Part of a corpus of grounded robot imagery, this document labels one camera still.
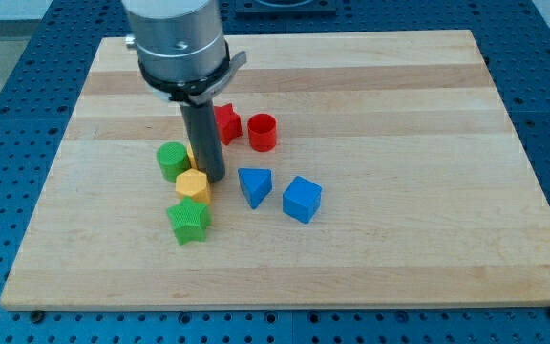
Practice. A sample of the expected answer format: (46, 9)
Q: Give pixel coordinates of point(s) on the blue cube block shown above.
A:
(302, 199)

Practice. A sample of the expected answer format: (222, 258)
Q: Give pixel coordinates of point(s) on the red cylinder block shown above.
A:
(262, 132)

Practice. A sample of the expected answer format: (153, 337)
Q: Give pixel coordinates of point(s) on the green cylinder block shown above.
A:
(173, 160)

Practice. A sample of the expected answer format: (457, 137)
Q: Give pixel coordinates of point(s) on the yellow hexagon block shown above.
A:
(193, 184)

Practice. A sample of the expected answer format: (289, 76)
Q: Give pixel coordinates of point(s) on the blue triangle block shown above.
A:
(255, 184)

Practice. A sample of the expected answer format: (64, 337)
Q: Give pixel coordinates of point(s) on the green star block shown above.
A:
(189, 220)

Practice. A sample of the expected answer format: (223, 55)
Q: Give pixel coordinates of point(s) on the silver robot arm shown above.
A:
(183, 54)

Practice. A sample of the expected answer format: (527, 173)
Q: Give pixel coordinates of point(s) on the red star block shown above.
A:
(228, 122)

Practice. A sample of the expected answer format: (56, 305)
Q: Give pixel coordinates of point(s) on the wooden board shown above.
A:
(397, 181)

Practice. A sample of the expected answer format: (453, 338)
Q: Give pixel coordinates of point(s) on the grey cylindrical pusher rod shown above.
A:
(202, 131)

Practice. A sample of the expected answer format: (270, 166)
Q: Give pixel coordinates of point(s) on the yellow block behind rod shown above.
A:
(191, 157)

